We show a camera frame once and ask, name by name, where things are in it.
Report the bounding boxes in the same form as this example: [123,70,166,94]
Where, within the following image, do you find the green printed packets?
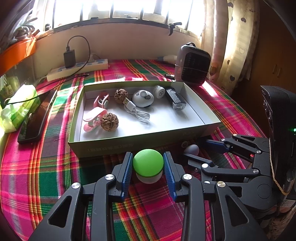
[0,75,20,102]

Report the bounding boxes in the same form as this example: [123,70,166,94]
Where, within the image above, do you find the grey desktop fan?
[174,42,211,87]

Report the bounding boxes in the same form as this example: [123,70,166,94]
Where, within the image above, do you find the white tube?
[157,54,177,63]

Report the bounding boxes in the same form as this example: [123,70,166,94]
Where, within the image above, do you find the black grey bike light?
[165,87,186,110]

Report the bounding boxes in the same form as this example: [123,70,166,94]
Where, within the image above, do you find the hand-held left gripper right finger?
[163,152,270,241]

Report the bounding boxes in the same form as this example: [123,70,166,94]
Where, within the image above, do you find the green white mushroom knob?
[132,149,165,184]

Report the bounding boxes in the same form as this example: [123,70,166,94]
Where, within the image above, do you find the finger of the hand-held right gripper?
[204,134,270,160]
[183,153,262,184]

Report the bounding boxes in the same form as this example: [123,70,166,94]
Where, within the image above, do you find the green tissue pack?
[0,85,38,133]

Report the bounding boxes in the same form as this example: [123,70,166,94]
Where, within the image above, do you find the white usb cable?
[122,98,151,123]

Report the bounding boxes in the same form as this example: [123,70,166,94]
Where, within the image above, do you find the pink plastic clip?
[94,91,110,109]
[83,109,107,133]

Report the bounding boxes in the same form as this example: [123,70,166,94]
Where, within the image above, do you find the orange plastic tray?
[0,37,37,76]

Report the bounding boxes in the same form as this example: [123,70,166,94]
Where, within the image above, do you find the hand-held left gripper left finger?
[28,152,134,241]

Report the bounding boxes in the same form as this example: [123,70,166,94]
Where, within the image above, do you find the white round device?
[132,90,154,108]

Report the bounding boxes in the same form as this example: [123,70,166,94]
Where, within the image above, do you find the heart print curtain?
[200,0,259,95]

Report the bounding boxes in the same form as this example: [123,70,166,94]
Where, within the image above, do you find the white round cap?
[154,85,166,99]

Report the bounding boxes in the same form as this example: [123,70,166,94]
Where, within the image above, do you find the barred window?
[32,0,206,37]

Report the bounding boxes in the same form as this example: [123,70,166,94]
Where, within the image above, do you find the grey egg-shaped toy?
[185,144,200,155]

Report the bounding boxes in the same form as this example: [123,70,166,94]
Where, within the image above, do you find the wooden cabinet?
[231,0,296,112]

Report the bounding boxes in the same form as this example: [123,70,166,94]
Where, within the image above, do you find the black charger adapter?
[63,49,77,69]

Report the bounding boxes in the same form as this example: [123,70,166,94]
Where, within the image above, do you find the green white cardboard box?
[68,81,221,158]

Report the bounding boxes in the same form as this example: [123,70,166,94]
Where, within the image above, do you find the white power strip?
[47,59,109,81]

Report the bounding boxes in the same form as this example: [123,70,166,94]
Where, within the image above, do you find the black window hook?
[167,22,183,36]

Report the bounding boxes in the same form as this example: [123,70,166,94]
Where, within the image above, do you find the brown walnut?
[114,89,128,104]
[100,113,119,132]

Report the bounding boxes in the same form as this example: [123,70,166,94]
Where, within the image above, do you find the black smartphone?
[17,90,58,144]

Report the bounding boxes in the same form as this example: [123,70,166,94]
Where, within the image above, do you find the black charger cable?
[3,35,91,109]

